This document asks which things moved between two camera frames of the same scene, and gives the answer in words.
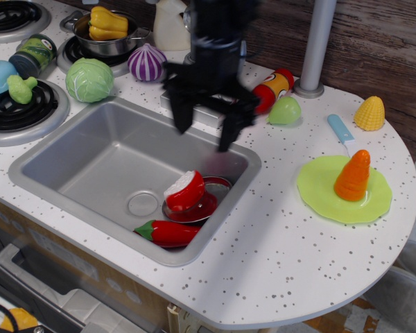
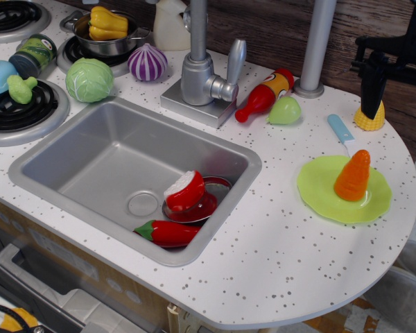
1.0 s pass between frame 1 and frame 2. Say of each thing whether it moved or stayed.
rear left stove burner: stayed
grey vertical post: stayed
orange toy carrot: stayed
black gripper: moved
